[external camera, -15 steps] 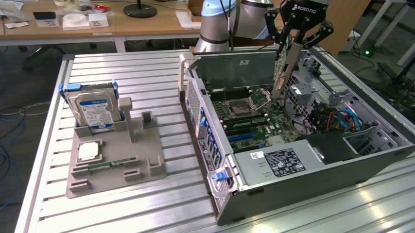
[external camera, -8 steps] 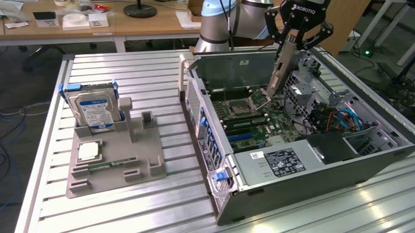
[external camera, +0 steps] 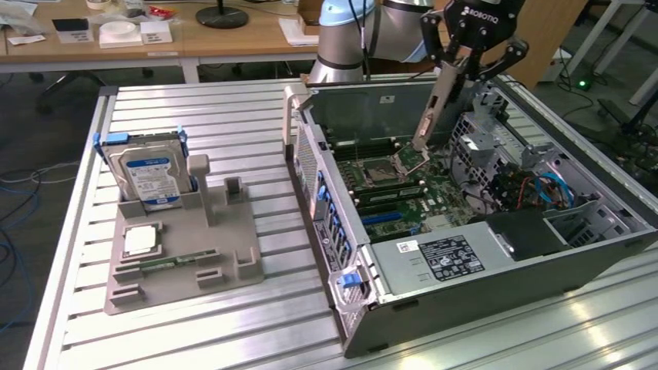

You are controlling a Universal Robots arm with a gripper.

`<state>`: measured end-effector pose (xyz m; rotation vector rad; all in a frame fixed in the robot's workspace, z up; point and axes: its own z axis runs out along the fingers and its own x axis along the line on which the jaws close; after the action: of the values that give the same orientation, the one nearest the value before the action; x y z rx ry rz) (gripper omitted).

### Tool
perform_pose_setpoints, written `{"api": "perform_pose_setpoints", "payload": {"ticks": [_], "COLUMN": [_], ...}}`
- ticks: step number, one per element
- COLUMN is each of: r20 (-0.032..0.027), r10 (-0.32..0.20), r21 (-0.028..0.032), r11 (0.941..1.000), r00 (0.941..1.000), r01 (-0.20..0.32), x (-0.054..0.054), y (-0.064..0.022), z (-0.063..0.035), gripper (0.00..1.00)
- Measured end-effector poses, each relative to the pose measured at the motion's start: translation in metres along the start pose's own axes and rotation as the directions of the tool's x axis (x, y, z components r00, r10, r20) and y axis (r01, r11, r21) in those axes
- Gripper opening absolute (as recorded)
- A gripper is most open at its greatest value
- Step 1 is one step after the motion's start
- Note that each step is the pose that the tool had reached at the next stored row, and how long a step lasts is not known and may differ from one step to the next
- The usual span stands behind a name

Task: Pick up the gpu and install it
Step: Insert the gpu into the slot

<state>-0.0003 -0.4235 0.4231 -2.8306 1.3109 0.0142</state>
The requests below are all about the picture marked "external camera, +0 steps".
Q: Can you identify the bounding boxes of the blue wire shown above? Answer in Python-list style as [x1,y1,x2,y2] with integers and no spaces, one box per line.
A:
[533,173,575,211]

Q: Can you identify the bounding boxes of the blue floor cable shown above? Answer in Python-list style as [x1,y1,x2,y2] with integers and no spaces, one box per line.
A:
[0,184,41,332]

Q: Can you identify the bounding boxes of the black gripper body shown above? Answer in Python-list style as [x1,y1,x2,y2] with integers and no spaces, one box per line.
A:
[444,0,525,53]

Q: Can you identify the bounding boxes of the white paper stack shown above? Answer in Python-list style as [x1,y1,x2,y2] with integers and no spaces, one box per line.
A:
[278,17,322,47]

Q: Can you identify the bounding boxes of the metal socket cover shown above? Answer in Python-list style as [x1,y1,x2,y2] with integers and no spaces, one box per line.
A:
[392,146,432,174]

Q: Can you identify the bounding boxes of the CPU socket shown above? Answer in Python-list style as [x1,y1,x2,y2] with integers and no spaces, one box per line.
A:
[361,157,406,188]

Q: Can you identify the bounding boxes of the green RAM stick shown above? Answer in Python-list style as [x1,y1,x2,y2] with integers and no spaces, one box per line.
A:
[135,254,198,273]

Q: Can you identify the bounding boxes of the blue expansion slot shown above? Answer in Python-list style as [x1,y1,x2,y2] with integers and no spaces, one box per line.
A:
[360,213,402,227]

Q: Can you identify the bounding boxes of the clear plastic bags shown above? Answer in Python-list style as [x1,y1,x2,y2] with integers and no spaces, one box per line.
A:
[0,0,47,35]

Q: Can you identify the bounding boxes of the silver CPU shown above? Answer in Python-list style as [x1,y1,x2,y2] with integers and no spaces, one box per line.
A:
[122,227,161,255]

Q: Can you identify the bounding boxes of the grey parts rack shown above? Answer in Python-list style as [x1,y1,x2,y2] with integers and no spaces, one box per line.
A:
[101,153,264,316]

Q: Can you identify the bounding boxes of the white desk frame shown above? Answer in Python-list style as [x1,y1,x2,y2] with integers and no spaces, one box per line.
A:
[561,0,658,105]

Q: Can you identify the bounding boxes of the black stand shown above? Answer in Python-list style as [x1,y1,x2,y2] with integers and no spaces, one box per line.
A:
[595,72,658,140]

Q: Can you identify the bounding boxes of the cardboard box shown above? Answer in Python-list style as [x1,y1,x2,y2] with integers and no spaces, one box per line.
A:
[297,0,324,26]

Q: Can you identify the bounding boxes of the white box with bowl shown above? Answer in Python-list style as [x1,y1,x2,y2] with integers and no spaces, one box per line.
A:
[95,21,144,49]

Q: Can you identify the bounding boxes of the black wire bundle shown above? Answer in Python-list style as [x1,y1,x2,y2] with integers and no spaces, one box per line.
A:
[487,173,535,211]

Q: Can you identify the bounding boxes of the green motherboard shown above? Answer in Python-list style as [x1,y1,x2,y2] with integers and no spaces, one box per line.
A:
[328,136,487,244]

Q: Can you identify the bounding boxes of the black and white box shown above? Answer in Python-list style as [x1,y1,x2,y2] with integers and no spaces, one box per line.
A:
[50,18,94,44]

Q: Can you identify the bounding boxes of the grey power supply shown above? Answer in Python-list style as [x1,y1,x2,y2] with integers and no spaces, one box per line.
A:
[369,221,515,305]

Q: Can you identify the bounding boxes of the grey open PC case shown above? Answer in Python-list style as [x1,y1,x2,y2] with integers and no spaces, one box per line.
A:
[281,69,658,359]

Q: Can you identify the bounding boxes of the black office chair base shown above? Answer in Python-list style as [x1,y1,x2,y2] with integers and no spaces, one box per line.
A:
[29,68,154,115]

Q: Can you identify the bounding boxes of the silver drive cage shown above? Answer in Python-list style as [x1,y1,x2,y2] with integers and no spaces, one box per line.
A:
[449,111,520,193]

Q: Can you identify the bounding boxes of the white floor cable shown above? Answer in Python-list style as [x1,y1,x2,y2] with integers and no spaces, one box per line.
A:
[0,160,78,186]

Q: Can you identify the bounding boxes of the wooden desk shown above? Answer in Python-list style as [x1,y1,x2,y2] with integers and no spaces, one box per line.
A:
[0,0,462,74]

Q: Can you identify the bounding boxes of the black lamp base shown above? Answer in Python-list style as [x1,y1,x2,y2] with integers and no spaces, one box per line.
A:
[194,0,250,29]

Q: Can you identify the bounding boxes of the small white box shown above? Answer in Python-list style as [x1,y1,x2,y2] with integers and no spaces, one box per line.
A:
[138,21,173,45]

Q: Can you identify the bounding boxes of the hard disk in blue caddy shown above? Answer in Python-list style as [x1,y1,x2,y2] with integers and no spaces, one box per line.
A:
[91,125,198,211]

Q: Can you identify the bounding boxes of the graphics card with silver bracket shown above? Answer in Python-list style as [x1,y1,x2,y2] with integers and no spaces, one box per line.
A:
[409,56,472,152]

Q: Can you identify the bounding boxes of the metal disk bay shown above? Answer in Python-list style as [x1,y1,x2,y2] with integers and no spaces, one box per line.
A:
[543,198,633,247]

